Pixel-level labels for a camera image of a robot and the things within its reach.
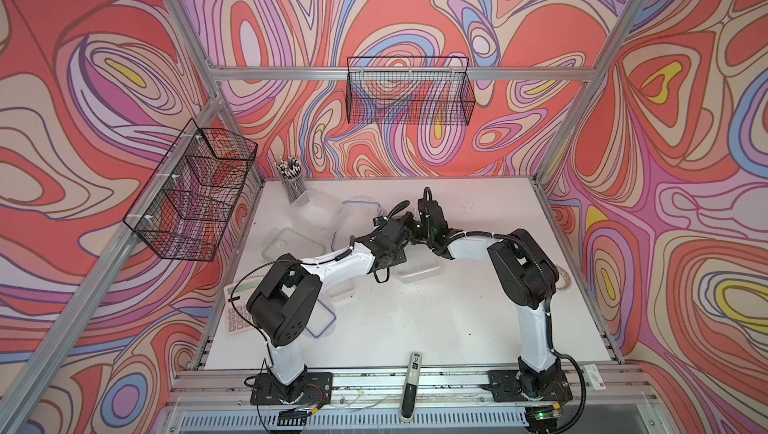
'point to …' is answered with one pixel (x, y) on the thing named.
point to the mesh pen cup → (290, 172)
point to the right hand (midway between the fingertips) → (388, 229)
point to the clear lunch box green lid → (316, 211)
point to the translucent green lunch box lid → (287, 241)
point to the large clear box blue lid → (421, 262)
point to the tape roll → (569, 278)
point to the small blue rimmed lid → (320, 319)
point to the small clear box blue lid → (342, 290)
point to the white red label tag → (593, 377)
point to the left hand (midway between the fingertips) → (403, 256)
